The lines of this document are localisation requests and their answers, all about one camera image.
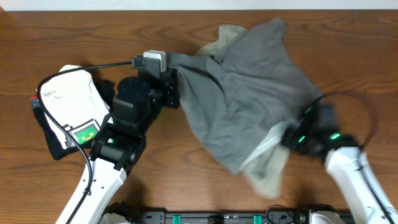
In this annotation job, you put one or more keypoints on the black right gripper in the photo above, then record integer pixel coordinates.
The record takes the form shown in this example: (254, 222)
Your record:
(288, 141)

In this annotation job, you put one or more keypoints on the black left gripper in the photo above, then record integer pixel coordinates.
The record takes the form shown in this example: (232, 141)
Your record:
(166, 88)

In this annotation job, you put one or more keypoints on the grey shorts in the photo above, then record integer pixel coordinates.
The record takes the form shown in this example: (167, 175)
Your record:
(232, 100)

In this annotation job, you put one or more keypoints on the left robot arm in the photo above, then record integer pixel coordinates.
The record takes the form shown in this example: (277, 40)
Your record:
(121, 141)

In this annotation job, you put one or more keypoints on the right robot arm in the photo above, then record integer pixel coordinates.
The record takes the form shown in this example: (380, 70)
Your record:
(318, 135)

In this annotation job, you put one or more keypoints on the folded black garment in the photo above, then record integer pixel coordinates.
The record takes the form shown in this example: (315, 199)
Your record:
(106, 91)

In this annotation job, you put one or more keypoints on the beige khaki garment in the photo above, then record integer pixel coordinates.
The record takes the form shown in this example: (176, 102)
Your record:
(265, 166)

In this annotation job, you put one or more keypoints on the folded white printed t-shirt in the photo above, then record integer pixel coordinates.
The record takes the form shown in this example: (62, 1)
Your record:
(75, 103)

